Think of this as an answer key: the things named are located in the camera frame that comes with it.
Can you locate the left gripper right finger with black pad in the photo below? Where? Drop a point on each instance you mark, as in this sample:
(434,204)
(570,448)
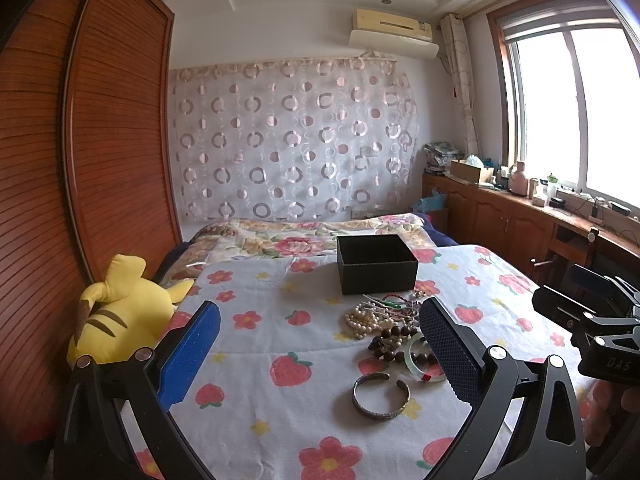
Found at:
(547,441)

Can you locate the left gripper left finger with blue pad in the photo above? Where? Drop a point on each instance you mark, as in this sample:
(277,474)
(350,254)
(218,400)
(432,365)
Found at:
(94,441)

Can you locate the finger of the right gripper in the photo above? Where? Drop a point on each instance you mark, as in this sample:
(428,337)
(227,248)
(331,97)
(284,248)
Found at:
(558,308)
(618,293)

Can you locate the green jade bangle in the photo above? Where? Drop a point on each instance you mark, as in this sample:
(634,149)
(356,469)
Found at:
(421,361)

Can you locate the black jewelry box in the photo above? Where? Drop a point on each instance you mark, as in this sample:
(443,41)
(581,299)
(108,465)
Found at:
(370,264)

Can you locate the person's right hand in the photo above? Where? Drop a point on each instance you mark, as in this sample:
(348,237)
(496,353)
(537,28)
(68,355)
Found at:
(606,399)

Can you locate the wooden sideboard cabinet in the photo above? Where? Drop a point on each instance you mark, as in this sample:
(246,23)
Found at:
(541,242)

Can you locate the yellow pikachu plush toy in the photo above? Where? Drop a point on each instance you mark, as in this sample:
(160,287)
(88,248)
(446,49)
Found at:
(123,313)

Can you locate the strawberry flower print quilt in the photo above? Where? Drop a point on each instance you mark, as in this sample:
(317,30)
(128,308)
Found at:
(273,398)

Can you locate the pink bottle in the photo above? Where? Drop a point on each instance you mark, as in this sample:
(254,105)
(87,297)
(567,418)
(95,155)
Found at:
(518,182)

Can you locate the dark blue blanket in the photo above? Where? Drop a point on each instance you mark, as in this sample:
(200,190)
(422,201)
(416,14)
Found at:
(435,224)

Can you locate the floral rose bedspread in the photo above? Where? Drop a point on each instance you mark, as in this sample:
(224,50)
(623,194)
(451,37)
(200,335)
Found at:
(242,239)

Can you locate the blue plastic bag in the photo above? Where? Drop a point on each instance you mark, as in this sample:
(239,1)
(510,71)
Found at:
(435,202)

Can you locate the stack of magazines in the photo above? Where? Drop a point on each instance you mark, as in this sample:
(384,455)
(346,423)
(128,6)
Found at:
(439,156)

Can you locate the wooden louvered wardrobe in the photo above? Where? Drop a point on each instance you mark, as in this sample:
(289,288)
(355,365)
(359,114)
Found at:
(84,176)

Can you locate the circle pattern sheer curtain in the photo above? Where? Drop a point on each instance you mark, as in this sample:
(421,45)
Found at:
(293,140)

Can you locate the beige window drape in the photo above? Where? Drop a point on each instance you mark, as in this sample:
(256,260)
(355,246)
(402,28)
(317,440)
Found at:
(460,63)

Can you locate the window with white frame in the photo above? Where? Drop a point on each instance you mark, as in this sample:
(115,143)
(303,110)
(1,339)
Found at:
(569,84)

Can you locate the wall air conditioner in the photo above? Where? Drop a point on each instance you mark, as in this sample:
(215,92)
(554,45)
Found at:
(394,34)

